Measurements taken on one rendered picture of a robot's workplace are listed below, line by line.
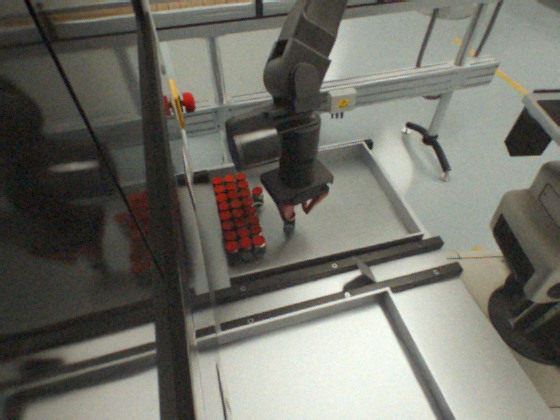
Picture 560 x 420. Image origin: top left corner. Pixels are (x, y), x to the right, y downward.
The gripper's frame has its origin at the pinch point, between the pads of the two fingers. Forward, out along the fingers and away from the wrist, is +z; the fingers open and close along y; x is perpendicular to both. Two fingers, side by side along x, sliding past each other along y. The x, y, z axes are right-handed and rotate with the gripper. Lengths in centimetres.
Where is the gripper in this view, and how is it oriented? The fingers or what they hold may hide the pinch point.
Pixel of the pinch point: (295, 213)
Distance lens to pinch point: 63.6
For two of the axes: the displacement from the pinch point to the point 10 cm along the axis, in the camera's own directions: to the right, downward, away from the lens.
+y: -8.7, 3.7, -3.2
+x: 4.9, 6.7, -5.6
